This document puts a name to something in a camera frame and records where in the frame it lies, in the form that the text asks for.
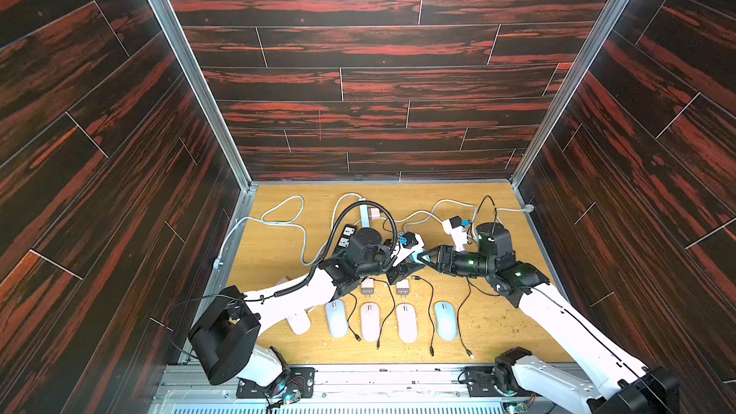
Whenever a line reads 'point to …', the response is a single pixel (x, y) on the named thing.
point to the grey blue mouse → (446, 321)
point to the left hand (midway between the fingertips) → (420, 258)
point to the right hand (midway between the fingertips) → (425, 254)
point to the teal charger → (413, 257)
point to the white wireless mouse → (299, 322)
